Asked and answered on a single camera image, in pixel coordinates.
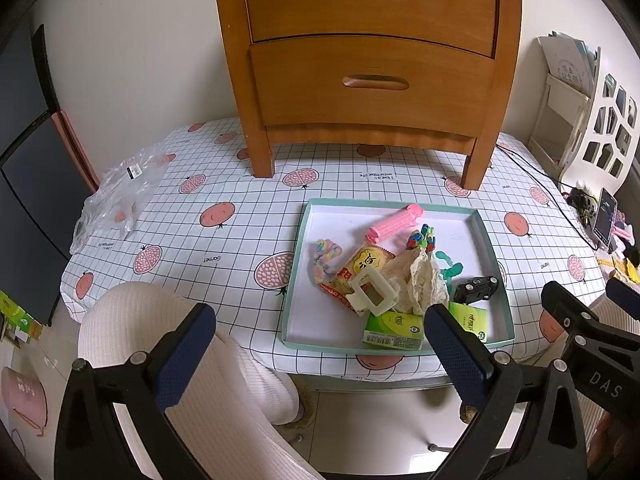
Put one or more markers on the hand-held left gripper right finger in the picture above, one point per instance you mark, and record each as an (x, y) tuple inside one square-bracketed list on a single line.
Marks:
[(455, 355)]

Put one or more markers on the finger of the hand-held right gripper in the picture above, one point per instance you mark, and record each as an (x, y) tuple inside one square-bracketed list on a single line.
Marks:
[(575, 315), (627, 295)]

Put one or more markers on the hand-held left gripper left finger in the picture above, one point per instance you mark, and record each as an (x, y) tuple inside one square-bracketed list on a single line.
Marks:
[(185, 355)]

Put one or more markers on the green tissue pack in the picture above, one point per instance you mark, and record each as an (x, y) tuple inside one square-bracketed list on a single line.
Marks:
[(472, 320), (390, 327)]

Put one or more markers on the black toy car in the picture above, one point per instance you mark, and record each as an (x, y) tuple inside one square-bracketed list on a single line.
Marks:
[(472, 289)]

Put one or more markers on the cream lace cloth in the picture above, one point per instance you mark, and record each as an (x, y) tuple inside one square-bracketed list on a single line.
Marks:
[(425, 280)]

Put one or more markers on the green sticky gecko toy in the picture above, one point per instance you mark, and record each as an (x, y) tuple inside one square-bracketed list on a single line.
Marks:
[(445, 257)]

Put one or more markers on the white hair claw clip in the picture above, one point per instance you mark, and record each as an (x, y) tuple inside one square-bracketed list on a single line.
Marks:
[(357, 300)]

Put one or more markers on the yellow snack packet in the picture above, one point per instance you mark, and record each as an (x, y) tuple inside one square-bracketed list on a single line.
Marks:
[(365, 260)]

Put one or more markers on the pink zipper-shaped toy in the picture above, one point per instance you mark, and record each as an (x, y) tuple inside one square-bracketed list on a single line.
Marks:
[(390, 227)]

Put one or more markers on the teal-edged white tray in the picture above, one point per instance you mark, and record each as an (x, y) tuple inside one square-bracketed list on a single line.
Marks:
[(330, 230)]

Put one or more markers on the wooden nightstand drawer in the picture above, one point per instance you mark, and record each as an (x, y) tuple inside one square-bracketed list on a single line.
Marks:
[(450, 10), (300, 90)]

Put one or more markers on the person's right leg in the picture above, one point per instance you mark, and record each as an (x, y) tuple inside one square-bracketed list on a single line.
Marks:
[(617, 316)]

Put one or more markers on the person's leg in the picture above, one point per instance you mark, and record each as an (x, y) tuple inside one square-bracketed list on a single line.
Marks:
[(130, 320), (617, 316)]

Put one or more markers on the person's left leg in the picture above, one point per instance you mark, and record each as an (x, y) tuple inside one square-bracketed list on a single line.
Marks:
[(130, 320)]

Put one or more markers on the smartphone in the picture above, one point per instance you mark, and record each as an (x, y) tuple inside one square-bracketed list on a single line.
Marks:
[(606, 215)]

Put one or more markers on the colourful block toy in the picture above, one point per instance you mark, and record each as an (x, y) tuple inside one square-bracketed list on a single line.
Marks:
[(419, 239)]

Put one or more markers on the white shelf rack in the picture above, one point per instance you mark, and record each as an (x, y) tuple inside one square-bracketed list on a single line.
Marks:
[(597, 135)]

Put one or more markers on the pastel braided scrunchie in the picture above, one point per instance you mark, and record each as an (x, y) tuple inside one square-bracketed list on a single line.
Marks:
[(325, 255)]

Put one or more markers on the pink cushion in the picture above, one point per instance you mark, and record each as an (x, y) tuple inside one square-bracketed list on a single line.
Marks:
[(22, 395)]

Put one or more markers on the green snack packets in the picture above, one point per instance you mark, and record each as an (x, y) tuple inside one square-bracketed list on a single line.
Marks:
[(20, 325)]

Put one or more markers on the checkered fruit print tablecloth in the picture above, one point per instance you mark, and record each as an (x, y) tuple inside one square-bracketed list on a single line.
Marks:
[(200, 185)]

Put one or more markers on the clear plastic bag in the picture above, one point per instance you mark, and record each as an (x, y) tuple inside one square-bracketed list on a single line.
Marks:
[(115, 190)]

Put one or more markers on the white magazine rack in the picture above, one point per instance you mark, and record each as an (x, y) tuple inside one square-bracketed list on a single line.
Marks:
[(555, 110)]

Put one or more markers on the wooden nightstand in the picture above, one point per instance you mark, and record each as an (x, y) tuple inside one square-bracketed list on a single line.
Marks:
[(260, 160)]

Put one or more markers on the white booklet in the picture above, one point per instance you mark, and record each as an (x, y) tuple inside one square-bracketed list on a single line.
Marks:
[(567, 65)]

